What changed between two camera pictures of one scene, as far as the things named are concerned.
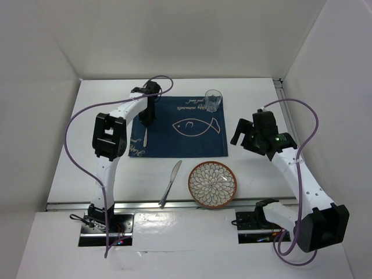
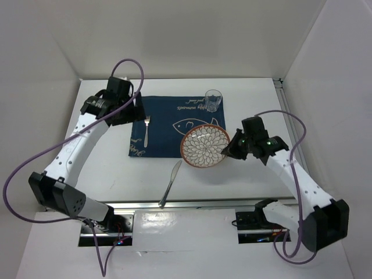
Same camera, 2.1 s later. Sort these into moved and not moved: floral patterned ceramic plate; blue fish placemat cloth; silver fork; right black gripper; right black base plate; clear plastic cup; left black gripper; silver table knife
Moved: right black gripper; floral patterned ceramic plate; left black gripper
Not moved: silver fork; clear plastic cup; blue fish placemat cloth; right black base plate; silver table knife
